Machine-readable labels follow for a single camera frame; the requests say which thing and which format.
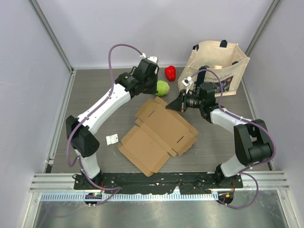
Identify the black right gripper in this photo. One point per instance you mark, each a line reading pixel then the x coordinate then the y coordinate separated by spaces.
pixel 179 104

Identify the brown cardboard box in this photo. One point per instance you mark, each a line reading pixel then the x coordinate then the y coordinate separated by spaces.
pixel 159 134

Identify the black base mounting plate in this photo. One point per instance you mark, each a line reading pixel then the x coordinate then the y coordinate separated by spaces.
pixel 165 182

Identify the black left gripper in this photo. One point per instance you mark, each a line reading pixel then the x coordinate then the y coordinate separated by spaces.
pixel 154 90

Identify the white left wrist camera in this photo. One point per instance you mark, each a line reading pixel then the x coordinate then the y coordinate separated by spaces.
pixel 153 59

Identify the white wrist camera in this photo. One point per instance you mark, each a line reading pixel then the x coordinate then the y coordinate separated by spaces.
pixel 187 82
pixel 153 59

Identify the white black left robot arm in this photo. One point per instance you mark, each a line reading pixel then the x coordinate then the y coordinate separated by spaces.
pixel 81 130

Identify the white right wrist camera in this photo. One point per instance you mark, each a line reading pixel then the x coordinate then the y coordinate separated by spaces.
pixel 187 82

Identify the green cabbage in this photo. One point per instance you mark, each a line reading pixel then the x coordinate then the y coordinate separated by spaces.
pixel 163 88

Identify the white slotted cable duct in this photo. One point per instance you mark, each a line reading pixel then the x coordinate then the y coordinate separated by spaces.
pixel 89 196

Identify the beige canvas tote bag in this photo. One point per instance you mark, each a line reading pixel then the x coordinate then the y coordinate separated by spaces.
pixel 226 62

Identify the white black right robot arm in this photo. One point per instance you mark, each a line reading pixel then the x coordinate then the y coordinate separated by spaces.
pixel 251 141

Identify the red bell pepper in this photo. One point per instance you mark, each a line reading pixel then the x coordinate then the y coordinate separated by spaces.
pixel 170 73

